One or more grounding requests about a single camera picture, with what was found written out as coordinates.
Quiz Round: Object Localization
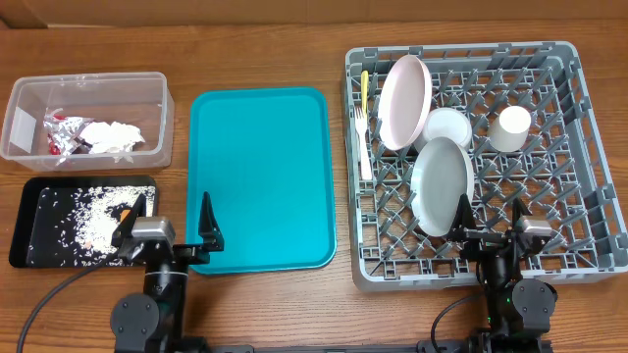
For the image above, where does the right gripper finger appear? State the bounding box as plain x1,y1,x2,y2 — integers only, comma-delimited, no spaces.
445,193,477,242
511,197,531,221

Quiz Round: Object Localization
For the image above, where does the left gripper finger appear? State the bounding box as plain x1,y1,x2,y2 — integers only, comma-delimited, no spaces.
111,194,146,248
198,191,225,252

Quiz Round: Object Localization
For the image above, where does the orange food cube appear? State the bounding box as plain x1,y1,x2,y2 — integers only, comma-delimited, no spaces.
120,209,131,222

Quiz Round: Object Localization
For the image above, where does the grey-green plate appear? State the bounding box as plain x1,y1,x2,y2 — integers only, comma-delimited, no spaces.
410,137,475,237

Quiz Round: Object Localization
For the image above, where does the rice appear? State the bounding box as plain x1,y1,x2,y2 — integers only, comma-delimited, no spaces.
26,185,157,268

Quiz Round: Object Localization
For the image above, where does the white napkin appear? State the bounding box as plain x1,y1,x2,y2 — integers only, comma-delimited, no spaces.
78,122,144,154

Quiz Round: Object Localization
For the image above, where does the white paper cup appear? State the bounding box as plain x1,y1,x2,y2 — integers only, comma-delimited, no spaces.
488,106,532,153

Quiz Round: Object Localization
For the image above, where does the grey bowl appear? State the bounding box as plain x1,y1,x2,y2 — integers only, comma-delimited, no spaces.
413,108,473,152

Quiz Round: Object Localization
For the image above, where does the foil wrapper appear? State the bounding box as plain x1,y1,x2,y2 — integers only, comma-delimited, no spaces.
43,115,93,156

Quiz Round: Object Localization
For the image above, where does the pink plate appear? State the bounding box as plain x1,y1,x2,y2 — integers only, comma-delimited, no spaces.
378,55,432,151

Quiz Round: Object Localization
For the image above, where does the white plastic fork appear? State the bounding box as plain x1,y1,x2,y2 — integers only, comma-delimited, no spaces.
354,107,373,180

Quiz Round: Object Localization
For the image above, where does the yellow plastic spoon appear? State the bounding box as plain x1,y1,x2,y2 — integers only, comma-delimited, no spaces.
360,71,369,118

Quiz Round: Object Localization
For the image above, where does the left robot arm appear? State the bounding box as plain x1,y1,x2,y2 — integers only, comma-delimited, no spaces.
110,192,224,353

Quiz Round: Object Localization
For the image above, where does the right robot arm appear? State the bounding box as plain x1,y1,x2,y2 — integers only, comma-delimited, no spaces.
431,194,558,352

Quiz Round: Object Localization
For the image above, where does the black waste tray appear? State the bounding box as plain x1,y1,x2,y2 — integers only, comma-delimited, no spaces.
9,176,159,268

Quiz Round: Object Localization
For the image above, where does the grey dishwasher rack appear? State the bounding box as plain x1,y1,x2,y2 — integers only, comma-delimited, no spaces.
342,41,627,292

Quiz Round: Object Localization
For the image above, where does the teal serving tray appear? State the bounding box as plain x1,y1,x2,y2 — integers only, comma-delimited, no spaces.
185,87,338,276

